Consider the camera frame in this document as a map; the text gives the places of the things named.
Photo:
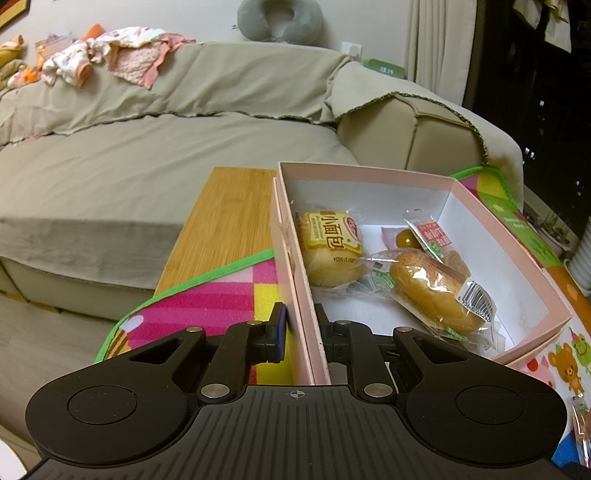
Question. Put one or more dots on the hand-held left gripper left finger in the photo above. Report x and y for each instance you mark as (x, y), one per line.
(277, 331)

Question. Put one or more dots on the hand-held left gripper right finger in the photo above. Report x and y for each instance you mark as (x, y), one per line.
(337, 344)

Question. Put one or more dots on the pink cardboard box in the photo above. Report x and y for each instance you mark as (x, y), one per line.
(309, 355)

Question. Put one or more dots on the round bread packet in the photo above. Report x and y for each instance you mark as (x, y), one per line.
(330, 263)

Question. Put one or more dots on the brown long bread packet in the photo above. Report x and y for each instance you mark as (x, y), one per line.
(429, 295)

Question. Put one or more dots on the braised eggs packet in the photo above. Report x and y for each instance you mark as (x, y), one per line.
(425, 230)

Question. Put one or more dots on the bread slice packet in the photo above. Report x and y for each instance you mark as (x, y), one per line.
(457, 265)

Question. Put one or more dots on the colourful cartoon play mat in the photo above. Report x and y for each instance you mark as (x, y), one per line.
(207, 300)

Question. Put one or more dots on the beige sofa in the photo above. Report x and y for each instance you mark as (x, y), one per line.
(138, 161)

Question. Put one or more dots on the white ribbed planter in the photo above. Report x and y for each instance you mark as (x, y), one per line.
(581, 267)

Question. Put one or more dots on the cream throw blanket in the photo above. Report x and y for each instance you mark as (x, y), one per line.
(383, 81)

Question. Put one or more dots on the green digital clock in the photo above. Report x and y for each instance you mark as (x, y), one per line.
(385, 69)

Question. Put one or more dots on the dark glass balcony door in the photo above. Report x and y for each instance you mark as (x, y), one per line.
(531, 115)

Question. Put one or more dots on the pink quilted baby garment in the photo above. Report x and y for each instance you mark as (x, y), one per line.
(138, 57)

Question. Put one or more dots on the grey neck pillow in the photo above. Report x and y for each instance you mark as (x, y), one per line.
(258, 23)

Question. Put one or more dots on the white curtain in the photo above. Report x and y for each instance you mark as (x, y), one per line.
(438, 41)

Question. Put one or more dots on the white floral baby garment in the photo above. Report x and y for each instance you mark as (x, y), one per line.
(69, 62)

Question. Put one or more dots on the orange cloth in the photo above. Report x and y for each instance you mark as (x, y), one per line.
(93, 32)

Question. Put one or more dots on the small orange toy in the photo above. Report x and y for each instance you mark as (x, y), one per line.
(30, 74)

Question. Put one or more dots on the yellow plush toy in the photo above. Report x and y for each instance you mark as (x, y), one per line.
(7, 57)

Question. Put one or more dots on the white wall socket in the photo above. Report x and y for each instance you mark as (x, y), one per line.
(351, 48)

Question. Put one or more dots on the red framed wall picture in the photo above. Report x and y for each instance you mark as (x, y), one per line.
(11, 9)

